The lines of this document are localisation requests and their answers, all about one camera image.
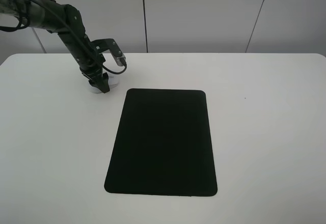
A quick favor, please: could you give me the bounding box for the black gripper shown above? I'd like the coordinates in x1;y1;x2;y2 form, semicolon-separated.
75;48;110;93

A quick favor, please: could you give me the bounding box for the white wireless computer mouse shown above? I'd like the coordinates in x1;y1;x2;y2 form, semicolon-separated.
89;74;119;94

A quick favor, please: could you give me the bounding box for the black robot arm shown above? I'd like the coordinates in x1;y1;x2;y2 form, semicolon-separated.
1;0;125;93

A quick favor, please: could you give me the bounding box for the black rectangular mouse pad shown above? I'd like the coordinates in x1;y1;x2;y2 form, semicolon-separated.
104;88;218;197

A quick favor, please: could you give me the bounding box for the black camera cable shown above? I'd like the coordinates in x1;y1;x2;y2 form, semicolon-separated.
0;0;128;75

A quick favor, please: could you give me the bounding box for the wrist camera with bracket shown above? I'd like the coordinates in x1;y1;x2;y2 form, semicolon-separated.
91;38;127;67

